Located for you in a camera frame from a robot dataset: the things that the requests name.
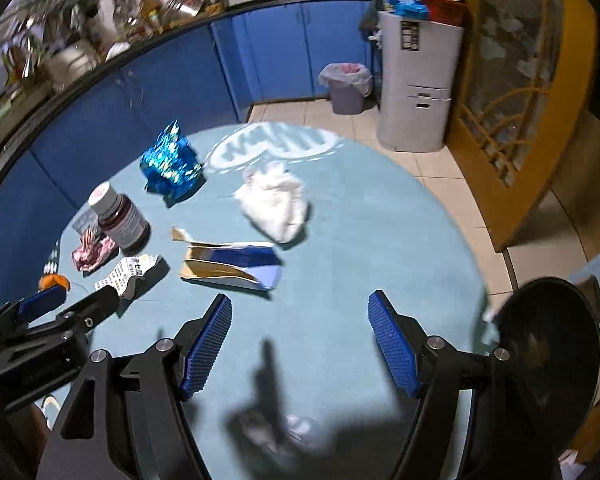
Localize red plastic basket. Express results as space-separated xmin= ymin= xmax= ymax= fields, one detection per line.
xmin=420 ymin=0 xmax=470 ymax=28

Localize light blue plastic chair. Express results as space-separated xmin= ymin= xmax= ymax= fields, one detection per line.
xmin=567 ymin=250 xmax=600 ymax=321

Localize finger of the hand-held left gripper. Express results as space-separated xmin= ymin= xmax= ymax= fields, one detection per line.
xmin=27 ymin=290 xmax=121 ymax=343
xmin=0 ymin=285 xmax=67 ymax=343

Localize orange wrapper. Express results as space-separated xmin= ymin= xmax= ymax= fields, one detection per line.
xmin=38 ymin=273 xmax=71 ymax=292

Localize blue kitchen base cabinets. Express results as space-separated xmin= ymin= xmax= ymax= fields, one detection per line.
xmin=0 ymin=0 xmax=381 ymax=281

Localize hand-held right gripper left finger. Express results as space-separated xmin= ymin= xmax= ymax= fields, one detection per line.
xmin=36 ymin=294 xmax=232 ymax=480

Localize pink wrapper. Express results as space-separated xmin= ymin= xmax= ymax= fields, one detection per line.
xmin=71 ymin=230 xmax=118 ymax=273

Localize brown medicine bottle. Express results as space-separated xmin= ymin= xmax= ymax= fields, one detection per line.
xmin=88 ymin=183 xmax=152 ymax=253

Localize white tissue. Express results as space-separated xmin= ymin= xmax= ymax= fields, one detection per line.
xmin=234 ymin=162 xmax=312 ymax=243

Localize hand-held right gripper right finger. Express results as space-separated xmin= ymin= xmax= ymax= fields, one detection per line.
xmin=369 ymin=290 xmax=563 ymax=480

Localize grey foil wrapper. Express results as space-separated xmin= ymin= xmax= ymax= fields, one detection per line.
xmin=74 ymin=210 xmax=101 ymax=233

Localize blue foil wrapper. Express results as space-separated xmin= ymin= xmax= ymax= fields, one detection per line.
xmin=140 ymin=119 xmax=207 ymax=208

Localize black round trash bin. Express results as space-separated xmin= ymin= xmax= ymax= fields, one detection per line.
xmin=495 ymin=276 xmax=600 ymax=453

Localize white printed paper wrapper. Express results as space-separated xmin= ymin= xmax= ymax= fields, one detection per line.
xmin=94 ymin=254 xmax=162 ymax=301

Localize wooden door with glass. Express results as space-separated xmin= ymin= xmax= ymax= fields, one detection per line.
xmin=442 ymin=0 xmax=598 ymax=253

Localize white storage cabinet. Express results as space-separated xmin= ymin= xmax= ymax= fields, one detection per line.
xmin=376 ymin=10 xmax=465 ymax=153

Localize grey trash can with bag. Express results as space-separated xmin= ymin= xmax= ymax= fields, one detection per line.
xmin=319 ymin=62 xmax=373 ymax=115

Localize blue snack packet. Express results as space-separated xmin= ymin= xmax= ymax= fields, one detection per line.
xmin=382 ymin=0 xmax=429 ymax=18

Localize steel pot lid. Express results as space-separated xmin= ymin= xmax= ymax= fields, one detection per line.
xmin=162 ymin=0 xmax=203 ymax=21

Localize torn blue white carton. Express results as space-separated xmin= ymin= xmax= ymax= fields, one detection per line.
xmin=171 ymin=226 xmax=284 ymax=292

